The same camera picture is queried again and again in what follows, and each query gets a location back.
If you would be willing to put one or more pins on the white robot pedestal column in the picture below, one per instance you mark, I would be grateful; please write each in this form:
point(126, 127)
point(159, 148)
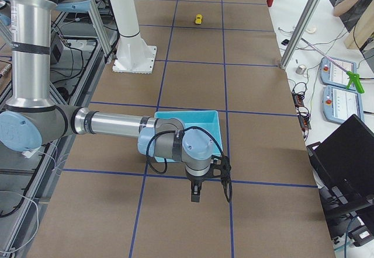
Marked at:
point(133, 54)

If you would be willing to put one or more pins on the yellow beetle toy car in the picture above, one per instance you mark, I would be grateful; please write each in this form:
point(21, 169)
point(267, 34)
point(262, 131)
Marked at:
point(198, 19)

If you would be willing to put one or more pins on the small silver metal cylinder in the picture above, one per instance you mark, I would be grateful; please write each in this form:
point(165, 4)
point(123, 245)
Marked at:
point(301, 69)

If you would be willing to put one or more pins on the green handled reacher grabber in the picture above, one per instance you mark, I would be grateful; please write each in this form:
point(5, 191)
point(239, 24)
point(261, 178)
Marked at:
point(353, 77)

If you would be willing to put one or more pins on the near blue teach pendant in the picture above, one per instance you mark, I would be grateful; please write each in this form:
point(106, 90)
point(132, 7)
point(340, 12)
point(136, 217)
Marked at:
point(339, 104)

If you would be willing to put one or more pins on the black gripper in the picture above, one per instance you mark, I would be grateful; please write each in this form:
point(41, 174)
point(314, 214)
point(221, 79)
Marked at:
point(195, 181)

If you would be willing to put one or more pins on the far blue teach pendant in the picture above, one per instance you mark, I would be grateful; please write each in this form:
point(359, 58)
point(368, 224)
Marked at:
point(330, 74)

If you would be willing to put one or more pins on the blue teach pendant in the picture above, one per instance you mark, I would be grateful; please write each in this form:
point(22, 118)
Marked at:
point(330, 74)
point(339, 104)

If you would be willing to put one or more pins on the seated person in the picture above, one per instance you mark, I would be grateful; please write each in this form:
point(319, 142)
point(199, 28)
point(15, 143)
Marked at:
point(350, 11)

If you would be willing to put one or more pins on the aluminium frame post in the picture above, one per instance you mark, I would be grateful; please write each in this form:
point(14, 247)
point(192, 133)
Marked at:
point(298, 32)

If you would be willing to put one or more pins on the black laptop computer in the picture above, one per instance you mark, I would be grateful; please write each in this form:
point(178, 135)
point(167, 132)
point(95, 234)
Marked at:
point(344, 161)

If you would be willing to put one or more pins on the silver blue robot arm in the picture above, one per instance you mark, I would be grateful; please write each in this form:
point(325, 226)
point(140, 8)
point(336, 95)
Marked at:
point(32, 119)

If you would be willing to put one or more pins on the light blue plastic bin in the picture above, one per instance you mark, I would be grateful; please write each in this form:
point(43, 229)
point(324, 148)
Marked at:
point(204, 126)

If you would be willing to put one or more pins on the black power adapter box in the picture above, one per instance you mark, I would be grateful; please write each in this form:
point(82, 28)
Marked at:
point(57, 48)

